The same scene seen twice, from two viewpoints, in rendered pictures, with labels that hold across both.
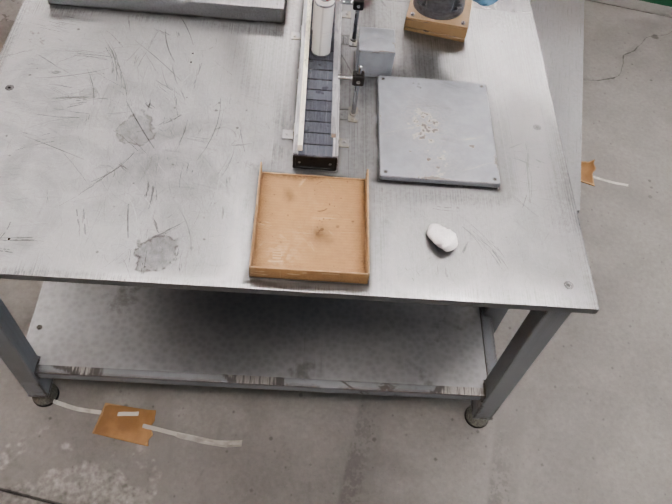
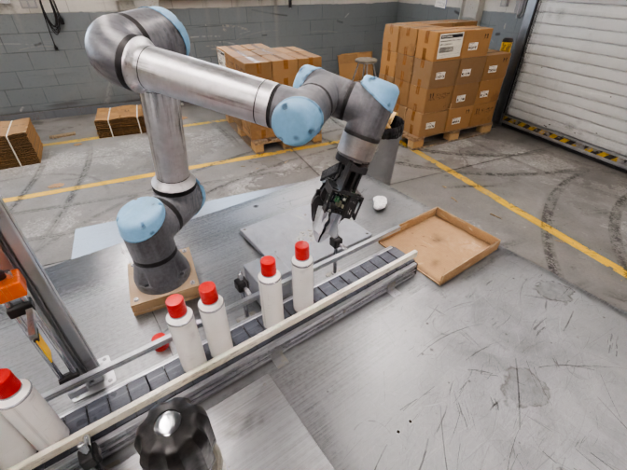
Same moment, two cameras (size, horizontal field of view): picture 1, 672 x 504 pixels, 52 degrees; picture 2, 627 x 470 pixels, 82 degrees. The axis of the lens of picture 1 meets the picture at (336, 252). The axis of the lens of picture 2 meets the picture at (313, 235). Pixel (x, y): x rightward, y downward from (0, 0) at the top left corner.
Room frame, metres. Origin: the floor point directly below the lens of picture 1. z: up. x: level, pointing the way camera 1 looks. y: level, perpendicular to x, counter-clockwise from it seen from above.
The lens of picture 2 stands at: (1.79, 0.69, 1.58)
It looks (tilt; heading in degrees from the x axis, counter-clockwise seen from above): 36 degrees down; 240
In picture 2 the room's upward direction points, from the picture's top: straight up
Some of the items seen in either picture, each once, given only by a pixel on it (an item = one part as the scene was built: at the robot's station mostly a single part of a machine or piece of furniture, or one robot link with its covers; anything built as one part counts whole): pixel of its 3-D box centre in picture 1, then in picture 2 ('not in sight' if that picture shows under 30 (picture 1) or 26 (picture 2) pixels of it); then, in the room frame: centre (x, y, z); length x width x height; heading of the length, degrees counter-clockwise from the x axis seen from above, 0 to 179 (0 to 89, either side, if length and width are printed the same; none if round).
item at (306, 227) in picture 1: (311, 220); (438, 241); (0.94, 0.07, 0.85); 0.30 x 0.26 x 0.04; 6
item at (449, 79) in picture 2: not in sight; (438, 81); (-1.65, -2.37, 0.57); 1.20 x 0.85 x 1.14; 177
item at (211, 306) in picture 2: not in sight; (215, 321); (1.71, 0.15, 0.98); 0.05 x 0.05 x 0.20
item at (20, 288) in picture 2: not in sight; (46, 352); (2.00, 0.12, 1.05); 0.10 x 0.04 x 0.33; 96
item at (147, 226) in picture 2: not in sight; (147, 228); (1.77, -0.19, 1.04); 0.13 x 0.12 x 0.14; 42
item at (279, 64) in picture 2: not in sight; (268, 93); (0.06, -3.34, 0.45); 1.20 x 0.84 x 0.89; 86
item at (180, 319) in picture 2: not in sight; (185, 334); (1.77, 0.15, 0.98); 0.05 x 0.05 x 0.20
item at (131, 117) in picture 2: not in sight; (126, 119); (1.57, -4.34, 0.11); 0.65 x 0.54 x 0.22; 172
